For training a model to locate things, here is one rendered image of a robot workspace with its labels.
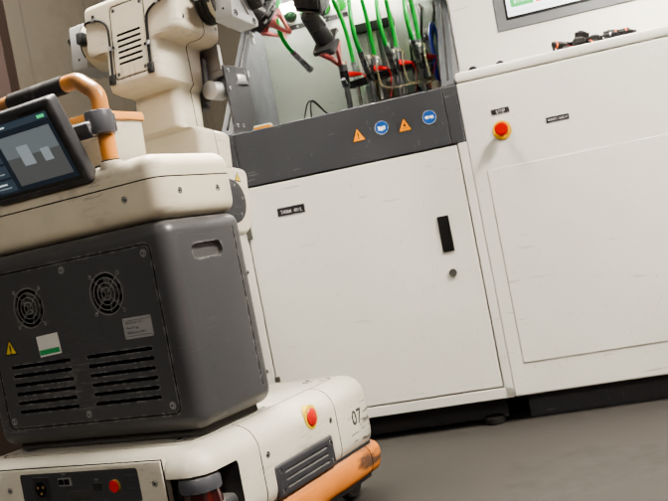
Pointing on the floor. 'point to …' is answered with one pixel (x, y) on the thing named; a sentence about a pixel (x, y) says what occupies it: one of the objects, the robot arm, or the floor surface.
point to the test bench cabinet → (469, 404)
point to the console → (574, 202)
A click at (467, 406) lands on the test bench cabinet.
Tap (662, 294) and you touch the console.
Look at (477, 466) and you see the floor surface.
